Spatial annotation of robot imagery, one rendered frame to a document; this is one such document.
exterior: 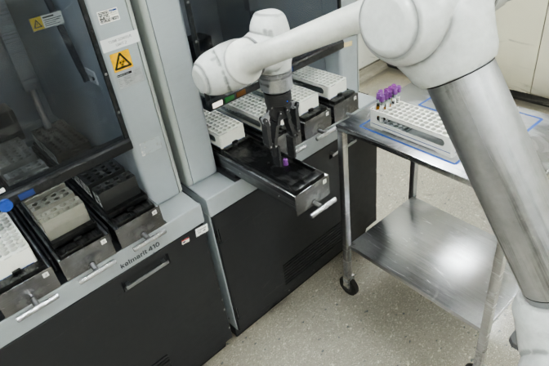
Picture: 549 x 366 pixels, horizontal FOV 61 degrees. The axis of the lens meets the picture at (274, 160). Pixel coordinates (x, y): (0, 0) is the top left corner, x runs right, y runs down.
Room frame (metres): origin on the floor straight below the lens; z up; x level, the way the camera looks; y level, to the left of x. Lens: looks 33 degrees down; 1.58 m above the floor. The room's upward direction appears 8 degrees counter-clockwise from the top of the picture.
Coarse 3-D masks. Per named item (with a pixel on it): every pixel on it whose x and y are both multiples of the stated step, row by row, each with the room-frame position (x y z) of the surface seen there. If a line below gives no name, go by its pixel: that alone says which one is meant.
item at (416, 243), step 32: (416, 96) 1.45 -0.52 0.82; (352, 128) 1.29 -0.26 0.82; (544, 128) 1.14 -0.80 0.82; (416, 160) 1.08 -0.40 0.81; (448, 160) 1.05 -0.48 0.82; (544, 160) 0.99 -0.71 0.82; (416, 192) 1.57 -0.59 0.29; (384, 224) 1.42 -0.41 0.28; (416, 224) 1.39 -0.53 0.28; (448, 224) 1.37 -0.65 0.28; (384, 256) 1.24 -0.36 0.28; (416, 256) 1.22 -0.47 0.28; (448, 256) 1.20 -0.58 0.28; (480, 256) 1.18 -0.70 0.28; (352, 288) 1.30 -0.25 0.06; (416, 288) 1.08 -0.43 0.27; (448, 288) 1.05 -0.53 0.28; (480, 288) 1.04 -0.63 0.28; (512, 288) 1.02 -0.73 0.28; (480, 320) 0.92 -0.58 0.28; (480, 352) 0.86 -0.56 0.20
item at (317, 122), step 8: (320, 104) 1.50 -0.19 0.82; (312, 112) 1.45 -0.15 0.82; (320, 112) 1.45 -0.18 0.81; (328, 112) 1.47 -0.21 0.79; (304, 120) 1.41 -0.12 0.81; (312, 120) 1.42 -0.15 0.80; (320, 120) 1.44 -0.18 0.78; (328, 120) 1.47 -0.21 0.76; (304, 128) 1.39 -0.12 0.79; (312, 128) 1.42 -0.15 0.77; (320, 128) 1.44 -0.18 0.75; (320, 136) 1.38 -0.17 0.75
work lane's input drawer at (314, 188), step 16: (240, 144) 1.31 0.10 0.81; (256, 144) 1.31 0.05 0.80; (224, 160) 1.25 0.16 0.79; (240, 160) 1.20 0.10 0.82; (256, 160) 1.21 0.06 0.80; (272, 160) 1.20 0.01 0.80; (288, 160) 1.18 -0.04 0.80; (240, 176) 1.19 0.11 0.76; (256, 176) 1.12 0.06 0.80; (272, 176) 1.09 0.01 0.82; (288, 176) 1.10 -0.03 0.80; (304, 176) 1.06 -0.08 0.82; (320, 176) 1.07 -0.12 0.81; (272, 192) 1.07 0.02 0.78; (288, 192) 1.02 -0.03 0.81; (304, 192) 1.02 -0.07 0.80; (320, 192) 1.06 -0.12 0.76; (304, 208) 1.01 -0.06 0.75; (320, 208) 1.00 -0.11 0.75
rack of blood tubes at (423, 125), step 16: (384, 112) 1.27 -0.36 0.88; (400, 112) 1.25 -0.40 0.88; (416, 112) 1.24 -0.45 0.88; (432, 112) 1.22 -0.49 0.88; (384, 128) 1.25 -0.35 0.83; (400, 128) 1.24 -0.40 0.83; (416, 128) 1.15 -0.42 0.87; (432, 128) 1.13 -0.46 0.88; (432, 144) 1.11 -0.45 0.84; (448, 144) 1.07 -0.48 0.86
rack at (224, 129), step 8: (208, 112) 1.46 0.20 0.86; (216, 112) 1.45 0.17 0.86; (208, 120) 1.40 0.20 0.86; (216, 120) 1.39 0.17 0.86; (224, 120) 1.39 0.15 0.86; (232, 120) 1.37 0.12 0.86; (208, 128) 1.34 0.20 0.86; (216, 128) 1.33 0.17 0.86; (224, 128) 1.33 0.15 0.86; (232, 128) 1.32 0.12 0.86; (240, 128) 1.33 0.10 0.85; (216, 136) 1.30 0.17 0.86; (224, 136) 1.29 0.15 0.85; (232, 136) 1.31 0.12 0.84; (240, 136) 1.33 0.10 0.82; (216, 144) 1.30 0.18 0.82; (224, 144) 1.29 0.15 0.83
